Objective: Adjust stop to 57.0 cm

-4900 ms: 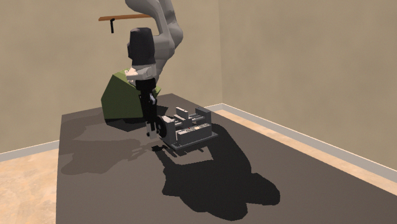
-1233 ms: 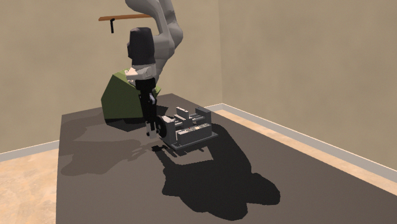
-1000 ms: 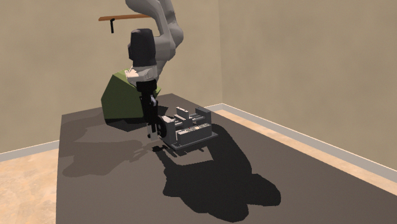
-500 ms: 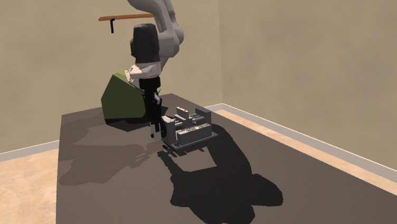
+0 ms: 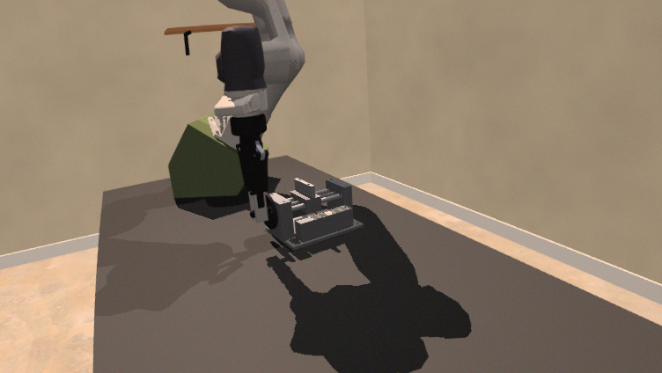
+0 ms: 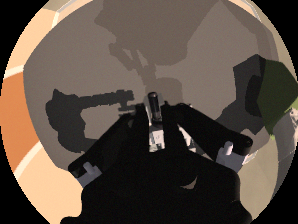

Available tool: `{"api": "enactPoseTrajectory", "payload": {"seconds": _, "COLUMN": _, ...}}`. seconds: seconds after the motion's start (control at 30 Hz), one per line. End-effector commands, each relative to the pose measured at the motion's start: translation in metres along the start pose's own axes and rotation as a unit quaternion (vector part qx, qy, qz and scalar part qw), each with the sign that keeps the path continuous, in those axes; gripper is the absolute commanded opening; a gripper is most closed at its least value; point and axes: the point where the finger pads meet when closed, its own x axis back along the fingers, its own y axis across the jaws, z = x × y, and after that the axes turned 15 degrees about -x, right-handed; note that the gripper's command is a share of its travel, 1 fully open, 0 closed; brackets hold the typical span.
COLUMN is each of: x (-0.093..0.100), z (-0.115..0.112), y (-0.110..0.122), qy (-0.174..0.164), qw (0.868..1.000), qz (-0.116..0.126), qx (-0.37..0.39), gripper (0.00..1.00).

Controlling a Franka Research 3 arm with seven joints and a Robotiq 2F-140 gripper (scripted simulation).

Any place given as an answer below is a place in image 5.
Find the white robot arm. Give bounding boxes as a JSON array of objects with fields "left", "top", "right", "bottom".
[{"left": 207, "top": 0, "right": 305, "bottom": 150}]

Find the grey bench vise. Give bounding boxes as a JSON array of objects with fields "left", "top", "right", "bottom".
[{"left": 264, "top": 179, "right": 364, "bottom": 251}]

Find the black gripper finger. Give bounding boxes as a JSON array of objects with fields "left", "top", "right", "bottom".
[
  {"left": 236, "top": 143, "right": 254, "bottom": 211},
  {"left": 243, "top": 141, "right": 268, "bottom": 223}
]

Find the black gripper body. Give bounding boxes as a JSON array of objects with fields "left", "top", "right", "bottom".
[{"left": 230, "top": 113, "right": 267, "bottom": 160}]

